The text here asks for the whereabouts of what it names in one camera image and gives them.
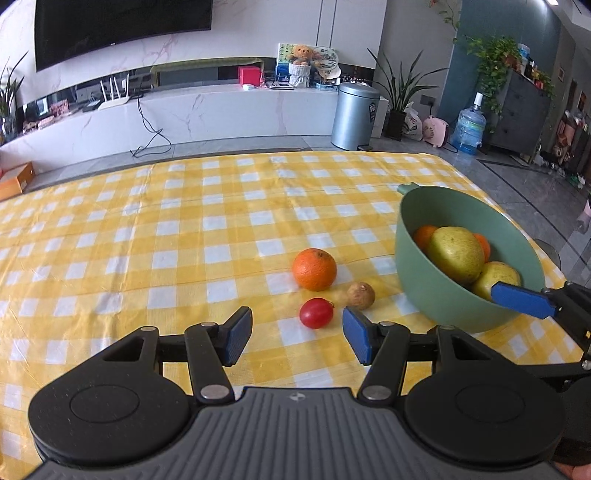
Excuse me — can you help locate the red cherry tomato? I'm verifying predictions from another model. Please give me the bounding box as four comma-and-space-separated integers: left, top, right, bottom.
298, 298, 335, 329

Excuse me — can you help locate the large orange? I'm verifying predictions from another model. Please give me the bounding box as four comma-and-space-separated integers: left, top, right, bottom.
291, 248, 338, 291

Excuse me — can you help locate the small brown fruit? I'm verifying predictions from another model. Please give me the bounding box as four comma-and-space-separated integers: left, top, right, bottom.
346, 282, 376, 310

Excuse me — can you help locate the orange in bowl right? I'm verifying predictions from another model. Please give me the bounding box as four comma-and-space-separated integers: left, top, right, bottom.
474, 233, 492, 262

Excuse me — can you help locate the orange in bowl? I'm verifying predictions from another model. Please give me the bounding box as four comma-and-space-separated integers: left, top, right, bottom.
413, 225, 438, 251
474, 233, 492, 262

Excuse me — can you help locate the green bowl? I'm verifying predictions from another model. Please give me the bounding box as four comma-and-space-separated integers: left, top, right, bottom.
394, 184, 545, 333

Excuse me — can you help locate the large yellow-green pear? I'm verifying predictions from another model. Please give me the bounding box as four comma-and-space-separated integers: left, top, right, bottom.
426, 226, 485, 285

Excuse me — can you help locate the orange in bowl left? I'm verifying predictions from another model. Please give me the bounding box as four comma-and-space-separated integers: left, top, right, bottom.
413, 225, 438, 251

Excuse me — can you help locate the yellow checkered tablecloth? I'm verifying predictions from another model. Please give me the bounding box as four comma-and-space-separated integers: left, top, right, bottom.
0, 149, 585, 480

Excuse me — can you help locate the blue water jug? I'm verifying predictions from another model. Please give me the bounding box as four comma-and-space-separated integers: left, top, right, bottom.
451, 92, 487, 156

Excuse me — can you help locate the dark grey drawer cabinet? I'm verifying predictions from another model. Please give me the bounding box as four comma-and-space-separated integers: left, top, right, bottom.
485, 71, 551, 155

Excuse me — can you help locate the pink piggy fan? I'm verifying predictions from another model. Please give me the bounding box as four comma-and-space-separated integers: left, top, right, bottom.
423, 115, 449, 148

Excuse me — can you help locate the silver pedal trash bin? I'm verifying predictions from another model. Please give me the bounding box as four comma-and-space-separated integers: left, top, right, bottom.
331, 82, 381, 151

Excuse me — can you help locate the tall leafy potted plant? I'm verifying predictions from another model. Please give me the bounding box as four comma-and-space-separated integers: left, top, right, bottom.
368, 48, 448, 141

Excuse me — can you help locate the orange cardboard box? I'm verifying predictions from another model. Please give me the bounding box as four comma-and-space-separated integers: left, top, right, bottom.
0, 162, 35, 201

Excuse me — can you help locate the white marble tv cabinet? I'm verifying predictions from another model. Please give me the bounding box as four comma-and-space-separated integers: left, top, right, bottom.
1, 85, 338, 173

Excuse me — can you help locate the white wifi router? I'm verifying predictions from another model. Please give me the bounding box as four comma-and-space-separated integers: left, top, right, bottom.
98, 75, 130, 110

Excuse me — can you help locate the red box on cabinet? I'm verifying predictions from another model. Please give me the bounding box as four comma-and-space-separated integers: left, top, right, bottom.
238, 65, 263, 88

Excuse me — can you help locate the teddy bear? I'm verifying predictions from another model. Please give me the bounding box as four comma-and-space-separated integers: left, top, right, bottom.
288, 44, 315, 66

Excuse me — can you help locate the potted plant left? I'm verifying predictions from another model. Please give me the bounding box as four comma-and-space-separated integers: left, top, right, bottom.
0, 52, 27, 144

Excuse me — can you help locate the black television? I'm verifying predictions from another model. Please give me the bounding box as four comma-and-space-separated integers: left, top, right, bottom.
34, 0, 213, 70

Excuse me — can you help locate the black power cable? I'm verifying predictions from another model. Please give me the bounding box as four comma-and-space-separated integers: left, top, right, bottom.
129, 94, 174, 159

